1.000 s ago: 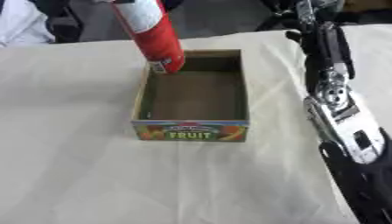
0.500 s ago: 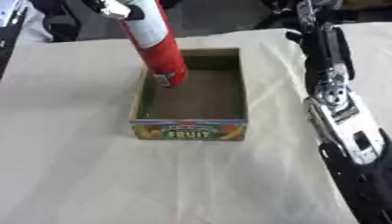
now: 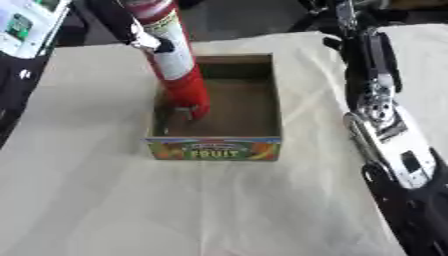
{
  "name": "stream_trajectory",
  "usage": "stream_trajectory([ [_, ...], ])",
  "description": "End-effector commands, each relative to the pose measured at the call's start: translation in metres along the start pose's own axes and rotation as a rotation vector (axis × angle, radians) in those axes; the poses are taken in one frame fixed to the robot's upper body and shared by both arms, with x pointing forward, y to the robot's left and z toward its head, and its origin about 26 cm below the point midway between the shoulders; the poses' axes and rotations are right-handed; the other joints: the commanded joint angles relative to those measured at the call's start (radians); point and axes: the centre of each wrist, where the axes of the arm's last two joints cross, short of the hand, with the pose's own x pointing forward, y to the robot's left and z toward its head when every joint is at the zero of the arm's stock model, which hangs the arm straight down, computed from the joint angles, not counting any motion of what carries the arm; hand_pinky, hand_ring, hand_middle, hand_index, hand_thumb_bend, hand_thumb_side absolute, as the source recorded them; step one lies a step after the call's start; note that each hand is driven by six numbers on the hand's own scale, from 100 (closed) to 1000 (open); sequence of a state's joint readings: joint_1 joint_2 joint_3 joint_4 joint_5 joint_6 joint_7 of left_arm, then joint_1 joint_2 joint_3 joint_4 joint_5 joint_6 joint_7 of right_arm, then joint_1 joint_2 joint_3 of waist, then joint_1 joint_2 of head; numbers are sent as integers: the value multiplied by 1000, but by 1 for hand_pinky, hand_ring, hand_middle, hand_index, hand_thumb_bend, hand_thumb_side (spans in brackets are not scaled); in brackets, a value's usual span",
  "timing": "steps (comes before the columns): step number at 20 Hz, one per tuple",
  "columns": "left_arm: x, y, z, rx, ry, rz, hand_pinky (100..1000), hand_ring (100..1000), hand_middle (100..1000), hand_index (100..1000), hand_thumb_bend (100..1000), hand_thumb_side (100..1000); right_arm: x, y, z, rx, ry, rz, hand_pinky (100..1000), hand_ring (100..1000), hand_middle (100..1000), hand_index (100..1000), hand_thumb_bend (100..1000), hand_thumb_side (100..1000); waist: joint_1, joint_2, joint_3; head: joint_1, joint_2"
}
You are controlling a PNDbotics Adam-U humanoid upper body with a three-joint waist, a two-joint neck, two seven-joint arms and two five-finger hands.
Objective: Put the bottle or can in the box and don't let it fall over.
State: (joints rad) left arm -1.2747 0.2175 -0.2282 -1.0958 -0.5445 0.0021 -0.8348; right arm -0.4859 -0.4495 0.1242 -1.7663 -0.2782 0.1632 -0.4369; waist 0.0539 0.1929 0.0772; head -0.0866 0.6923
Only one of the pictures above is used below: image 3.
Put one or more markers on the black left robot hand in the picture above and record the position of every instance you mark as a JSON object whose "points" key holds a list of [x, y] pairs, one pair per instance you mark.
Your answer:
{"points": [[119, 23]]}

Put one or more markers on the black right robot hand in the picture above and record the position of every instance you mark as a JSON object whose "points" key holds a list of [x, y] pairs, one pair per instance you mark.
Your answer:
{"points": [[379, 56]]}

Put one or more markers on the red bottle with white label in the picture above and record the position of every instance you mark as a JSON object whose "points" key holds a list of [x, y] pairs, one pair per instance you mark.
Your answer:
{"points": [[175, 56]]}

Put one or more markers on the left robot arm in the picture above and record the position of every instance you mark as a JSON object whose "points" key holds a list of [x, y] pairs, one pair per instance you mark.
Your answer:
{"points": [[23, 30]]}

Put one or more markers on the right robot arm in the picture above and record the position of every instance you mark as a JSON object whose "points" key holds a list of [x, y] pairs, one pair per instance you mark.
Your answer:
{"points": [[402, 160]]}

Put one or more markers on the cardboard box with printed front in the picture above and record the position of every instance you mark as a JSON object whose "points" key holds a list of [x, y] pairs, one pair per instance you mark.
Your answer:
{"points": [[233, 110]]}

